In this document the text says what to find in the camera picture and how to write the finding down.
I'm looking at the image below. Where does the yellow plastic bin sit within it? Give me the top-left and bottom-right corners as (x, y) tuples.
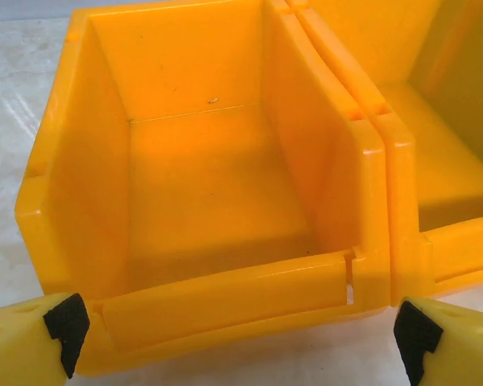
(283, 0), (483, 313)
(14, 0), (395, 381)

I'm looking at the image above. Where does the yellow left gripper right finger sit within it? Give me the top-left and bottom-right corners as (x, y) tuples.
(392, 297), (483, 386)

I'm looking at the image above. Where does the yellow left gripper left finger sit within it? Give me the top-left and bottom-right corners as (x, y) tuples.
(0, 292), (92, 386)

